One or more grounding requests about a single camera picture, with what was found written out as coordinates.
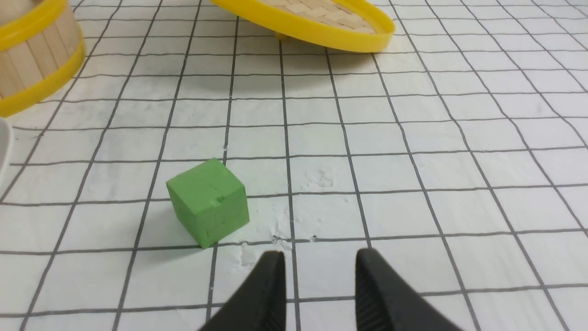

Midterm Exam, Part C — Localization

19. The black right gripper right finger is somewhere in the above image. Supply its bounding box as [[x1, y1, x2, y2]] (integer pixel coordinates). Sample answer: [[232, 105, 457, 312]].
[[355, 248, 460, 331]]

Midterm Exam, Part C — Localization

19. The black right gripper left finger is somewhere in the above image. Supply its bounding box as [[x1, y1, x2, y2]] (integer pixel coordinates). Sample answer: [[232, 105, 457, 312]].
[[200, 251, 287, 331]]

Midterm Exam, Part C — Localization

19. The white square plate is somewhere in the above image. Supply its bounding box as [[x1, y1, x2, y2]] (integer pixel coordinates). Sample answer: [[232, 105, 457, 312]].
[[0, 117, 15, 183]]

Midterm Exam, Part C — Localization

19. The green foam cube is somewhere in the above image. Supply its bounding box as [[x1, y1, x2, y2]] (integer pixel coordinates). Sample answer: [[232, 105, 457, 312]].
[[166, 159, 250, 249]]

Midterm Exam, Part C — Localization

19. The yellow rimmed bamboo steamer lid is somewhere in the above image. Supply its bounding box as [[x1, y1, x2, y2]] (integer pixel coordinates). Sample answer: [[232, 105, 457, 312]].
[[213, 0, 396, 54]]

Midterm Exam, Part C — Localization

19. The yellow rimmed bamboo steamer basket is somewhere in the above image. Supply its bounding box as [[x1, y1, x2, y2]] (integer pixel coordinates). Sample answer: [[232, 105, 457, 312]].
[[0, 0, 86, 118]]

